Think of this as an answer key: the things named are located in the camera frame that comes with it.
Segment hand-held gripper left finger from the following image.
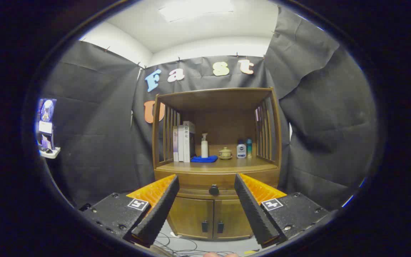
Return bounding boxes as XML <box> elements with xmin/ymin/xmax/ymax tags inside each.
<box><xmin>79</xmin><ymin>174</ymin><xmax>180</xmax><ymax>248</ymax></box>

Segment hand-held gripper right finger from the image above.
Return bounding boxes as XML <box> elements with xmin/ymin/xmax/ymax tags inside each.
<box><xmin>234</xmin><ymin>173</ymin><xmax>331</xmax><ymax>249</ymax></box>

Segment wooden drawer with black knob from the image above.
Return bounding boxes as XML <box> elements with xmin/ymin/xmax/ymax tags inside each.
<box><xmin>154</xmin><ymin>168</ymin><xmax>281</xmax><ymax>200</ymax></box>

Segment wooden cabinet door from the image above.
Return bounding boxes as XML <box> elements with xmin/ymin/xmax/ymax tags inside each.
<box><xmin>167</xmin><ymin>196</ymin><xmax>214</xmax><ymax>240</ymax></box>
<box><xmin>213</xmin><ymin>199</ymin><xmax>254</xmax><ymax>240</ymax></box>

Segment wooden countertop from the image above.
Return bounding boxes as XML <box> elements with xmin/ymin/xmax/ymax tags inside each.
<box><xmin>156</xmin><ymin>156</ymin><xmax>279</xmax><ymax>173</ymax></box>

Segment brown wooden cabinet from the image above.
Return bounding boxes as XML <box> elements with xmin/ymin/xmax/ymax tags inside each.
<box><xmin>151</xmin><ymin>87</ymin><xmax>283</xmax><ymax>241</ymax></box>

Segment thin pale purple book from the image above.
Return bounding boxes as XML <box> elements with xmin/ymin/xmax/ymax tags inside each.
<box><xmin>173</xmin><ymin>126</ymin><xmax>179</xmax><ymax>162</ymax></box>

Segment folded blue cloth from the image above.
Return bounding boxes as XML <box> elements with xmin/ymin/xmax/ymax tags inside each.
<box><xmin>191</xmin><ymin>155</ymin><xmax>218</xmax><ymax>163</ymax></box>

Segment thin white book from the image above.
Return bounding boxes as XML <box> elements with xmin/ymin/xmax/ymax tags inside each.
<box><xmin>178</xmin><ymin>124</ymin><xmax>185</xmax><ymax>162</ymax></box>

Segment thick white book dark cover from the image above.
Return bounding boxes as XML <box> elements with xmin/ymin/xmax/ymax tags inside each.
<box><xmin>183</xmin><ymin>121</ymin><xmax>196</xmax><ymax>163</ymax></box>

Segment black backdrop cloth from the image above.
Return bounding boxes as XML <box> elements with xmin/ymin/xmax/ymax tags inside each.
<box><xmin>40</xmin><ymin>5</ymin><xmax>377</xmax><ymax>211</ymax></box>

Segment black floor cables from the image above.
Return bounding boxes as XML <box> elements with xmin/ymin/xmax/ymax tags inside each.
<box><xmin>154</xmin><ymin>232</ymin><xmax>234</xmax><ymax>257</ymax></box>

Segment small white wall shelf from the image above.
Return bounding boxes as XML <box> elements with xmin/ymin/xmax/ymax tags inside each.
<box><xmin>40</xmin><ymin>147</ymin><xmax>61</xmax><ymax>159</ymax></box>

